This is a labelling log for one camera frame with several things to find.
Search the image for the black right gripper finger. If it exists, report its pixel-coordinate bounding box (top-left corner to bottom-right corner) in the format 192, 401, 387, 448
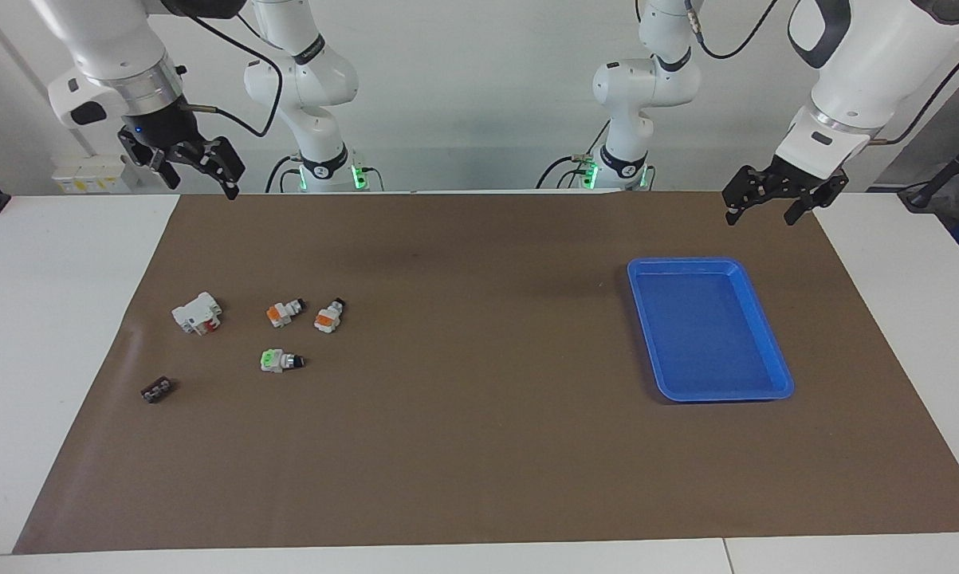
118, 134, 182, 191
199, 136, 247, 201

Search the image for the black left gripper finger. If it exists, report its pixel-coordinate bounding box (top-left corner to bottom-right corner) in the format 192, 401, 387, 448
721, 166, 772, 227
783, 191, 827, 227

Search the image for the orange white knob switch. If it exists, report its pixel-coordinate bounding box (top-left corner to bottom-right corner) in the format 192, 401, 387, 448
313, 297, 347, 334
266, 298, 308, 328

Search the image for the black stand pole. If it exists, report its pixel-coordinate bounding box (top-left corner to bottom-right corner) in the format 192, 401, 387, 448
898, 126, 959, 213

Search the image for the blue plastic tray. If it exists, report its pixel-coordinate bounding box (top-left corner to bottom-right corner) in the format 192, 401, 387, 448
627, 257, 796, 403

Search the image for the white circuit breaker red lever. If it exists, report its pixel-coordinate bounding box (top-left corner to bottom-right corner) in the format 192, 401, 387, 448
171, 292, 224, 336

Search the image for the brown table mat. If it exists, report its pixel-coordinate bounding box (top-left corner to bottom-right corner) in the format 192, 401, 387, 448
13, 191, 959, 556

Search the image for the black right base cable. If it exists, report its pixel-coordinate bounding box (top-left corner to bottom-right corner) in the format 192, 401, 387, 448
265, 154, 298, 194

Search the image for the black base cable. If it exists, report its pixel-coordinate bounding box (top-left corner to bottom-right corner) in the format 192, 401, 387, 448
265, 154, 298, 194
536, 120, 612, 191

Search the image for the white wall socket box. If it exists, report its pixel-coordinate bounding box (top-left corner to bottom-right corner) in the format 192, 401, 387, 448
51, 154, 137, 195

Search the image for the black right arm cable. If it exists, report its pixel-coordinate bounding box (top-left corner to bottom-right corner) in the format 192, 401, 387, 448
180, 6, 284, 139

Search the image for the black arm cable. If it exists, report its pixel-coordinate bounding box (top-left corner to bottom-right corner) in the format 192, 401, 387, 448
682, 0, 780, 61
180, 6, 284, 139

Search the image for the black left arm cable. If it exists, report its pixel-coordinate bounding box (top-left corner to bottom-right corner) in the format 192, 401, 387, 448
682, 0, 780, 61

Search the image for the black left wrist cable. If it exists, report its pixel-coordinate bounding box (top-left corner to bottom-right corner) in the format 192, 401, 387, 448
870, 24, 959, 147

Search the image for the black left base cable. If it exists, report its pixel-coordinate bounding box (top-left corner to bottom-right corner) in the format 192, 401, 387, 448
536, 120, 612, 191

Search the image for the green white knob switch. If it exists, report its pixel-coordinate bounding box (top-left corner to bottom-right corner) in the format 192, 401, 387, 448
259, 348, 306, 375

